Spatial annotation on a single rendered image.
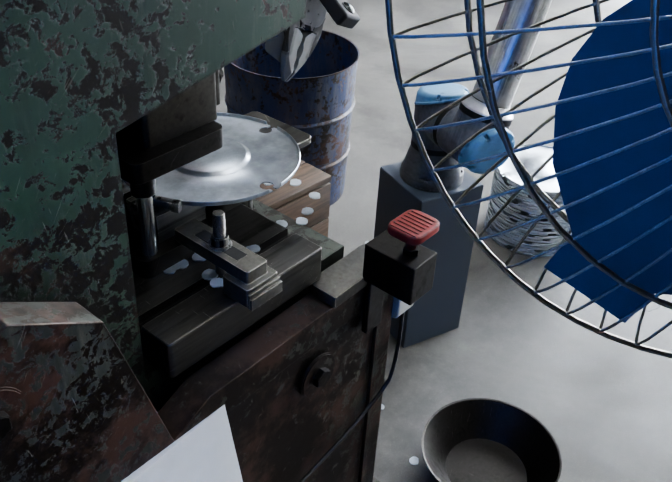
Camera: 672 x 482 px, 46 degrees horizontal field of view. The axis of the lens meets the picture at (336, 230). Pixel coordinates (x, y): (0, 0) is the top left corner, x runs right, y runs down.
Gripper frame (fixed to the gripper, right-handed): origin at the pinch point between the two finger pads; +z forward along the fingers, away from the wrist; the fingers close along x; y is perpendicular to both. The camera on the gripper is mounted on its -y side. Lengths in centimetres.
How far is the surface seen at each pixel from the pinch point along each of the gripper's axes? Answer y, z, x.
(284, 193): 29, 33, -53
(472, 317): -15, 52, -93
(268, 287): -22.7, 26.1, 22.7
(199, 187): -4.1, 18.5, 19.9
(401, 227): -31.2, 14.5, 6.5
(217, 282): -15.2, 28.6, 24.1
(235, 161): -3.5, 14.4, 12.4
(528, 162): -4, 11, -128
